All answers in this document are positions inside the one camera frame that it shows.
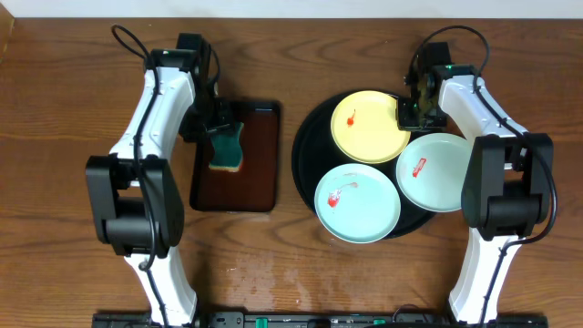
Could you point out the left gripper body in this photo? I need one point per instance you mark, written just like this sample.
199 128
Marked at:
219 122

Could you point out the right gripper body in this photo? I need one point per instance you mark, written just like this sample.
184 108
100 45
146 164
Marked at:
416 114

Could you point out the green yellow sponge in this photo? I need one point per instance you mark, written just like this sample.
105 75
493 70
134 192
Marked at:
228 154

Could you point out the yellow plate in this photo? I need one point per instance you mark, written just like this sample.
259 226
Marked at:
364 127

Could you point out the light blue front plate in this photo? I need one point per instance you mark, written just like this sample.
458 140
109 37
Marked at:
357 203

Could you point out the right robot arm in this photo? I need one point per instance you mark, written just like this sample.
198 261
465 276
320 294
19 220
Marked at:
507 187

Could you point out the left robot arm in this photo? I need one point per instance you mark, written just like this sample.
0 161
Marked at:
134 198

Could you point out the rectangular brown water tray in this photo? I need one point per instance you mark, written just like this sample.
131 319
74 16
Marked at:
253 188

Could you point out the round black tray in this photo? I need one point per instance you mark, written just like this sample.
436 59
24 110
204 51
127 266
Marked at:
314 153

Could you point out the light green right plate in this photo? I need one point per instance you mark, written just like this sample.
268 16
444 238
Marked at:
431 170

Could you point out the cardboard box corner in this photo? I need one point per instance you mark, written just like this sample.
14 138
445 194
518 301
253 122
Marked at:
7 22

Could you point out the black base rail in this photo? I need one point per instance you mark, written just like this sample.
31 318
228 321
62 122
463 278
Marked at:
242 320

